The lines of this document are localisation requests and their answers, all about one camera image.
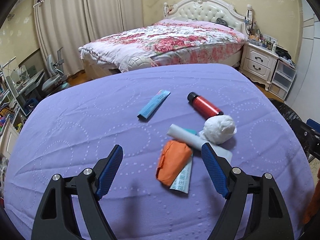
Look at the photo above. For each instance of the white plastic drawer unit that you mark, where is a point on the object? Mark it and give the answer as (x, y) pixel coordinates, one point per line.
(282, 79)

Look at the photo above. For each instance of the blue paper packet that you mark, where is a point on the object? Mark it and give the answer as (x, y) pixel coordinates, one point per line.
(153, 104)

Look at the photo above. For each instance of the orange crumpled wrapper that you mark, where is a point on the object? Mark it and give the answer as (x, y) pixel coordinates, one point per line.
(173, 159)

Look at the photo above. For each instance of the bed with white headboard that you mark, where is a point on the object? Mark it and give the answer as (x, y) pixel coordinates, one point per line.
(215, 11)

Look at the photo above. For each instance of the white sliding wardrobe door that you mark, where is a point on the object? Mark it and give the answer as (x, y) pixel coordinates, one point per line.
(303, 97)

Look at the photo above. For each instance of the floral pink bedspread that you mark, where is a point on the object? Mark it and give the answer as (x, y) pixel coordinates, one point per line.
(164, 43)

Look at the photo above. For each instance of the white nightstand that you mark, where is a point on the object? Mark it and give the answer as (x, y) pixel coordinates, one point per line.
(258, 64)

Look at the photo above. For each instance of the black trash bin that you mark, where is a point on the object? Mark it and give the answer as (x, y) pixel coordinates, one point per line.
(287, 112)

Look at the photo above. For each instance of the grey office chair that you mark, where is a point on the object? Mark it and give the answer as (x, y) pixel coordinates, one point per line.
(58, 79)

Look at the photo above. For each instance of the purple table cloth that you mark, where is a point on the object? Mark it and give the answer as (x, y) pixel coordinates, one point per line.
(71, 130)

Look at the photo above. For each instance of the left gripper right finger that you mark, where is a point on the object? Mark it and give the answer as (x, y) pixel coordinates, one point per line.
(217, 167)

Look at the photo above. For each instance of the white rolled paper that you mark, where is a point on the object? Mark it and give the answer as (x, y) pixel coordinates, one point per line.
(196, 142)

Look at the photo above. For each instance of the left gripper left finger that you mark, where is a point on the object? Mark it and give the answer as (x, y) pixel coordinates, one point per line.
(105, 171)

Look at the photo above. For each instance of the white printed sachet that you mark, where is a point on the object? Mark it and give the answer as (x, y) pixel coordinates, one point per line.
(182, 181)

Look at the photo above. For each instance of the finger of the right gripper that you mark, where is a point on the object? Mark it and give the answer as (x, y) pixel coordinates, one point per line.
(313, 124)
(305, 133)

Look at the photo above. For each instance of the white crumpled tissue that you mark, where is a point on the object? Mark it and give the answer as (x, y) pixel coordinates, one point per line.
(218, 129)

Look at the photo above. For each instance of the red bottle black cap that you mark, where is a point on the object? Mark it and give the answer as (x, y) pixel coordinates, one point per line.
(205, 108)

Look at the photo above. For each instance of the beige curtains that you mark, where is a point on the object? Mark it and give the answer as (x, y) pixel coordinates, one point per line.
(70, 24)

